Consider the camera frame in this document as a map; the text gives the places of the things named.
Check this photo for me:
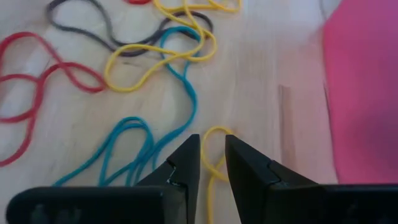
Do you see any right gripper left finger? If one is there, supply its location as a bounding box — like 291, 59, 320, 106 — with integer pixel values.
5, 133, 201, 224

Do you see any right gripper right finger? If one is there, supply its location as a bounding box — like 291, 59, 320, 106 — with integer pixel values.
224, 134, 398, 224

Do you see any yellow rubber band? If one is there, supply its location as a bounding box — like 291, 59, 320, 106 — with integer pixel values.
200, 126, 234, 224
104, 0, 218, 94
154, 0, 243, 15

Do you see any red rubber band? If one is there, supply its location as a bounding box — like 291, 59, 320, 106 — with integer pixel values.
123, 0, 154, 6
0, 30, 107, 168

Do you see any teal rubber band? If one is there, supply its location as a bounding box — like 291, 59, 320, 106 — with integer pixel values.
152, 26, 203, 162
52, 116, 156, 187

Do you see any pink translucent plastic bin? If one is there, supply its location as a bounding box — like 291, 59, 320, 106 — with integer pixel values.
322, 0, 398, 185

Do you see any dark grey rubber band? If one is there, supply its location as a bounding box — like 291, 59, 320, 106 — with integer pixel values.
46, 0, 215, 58

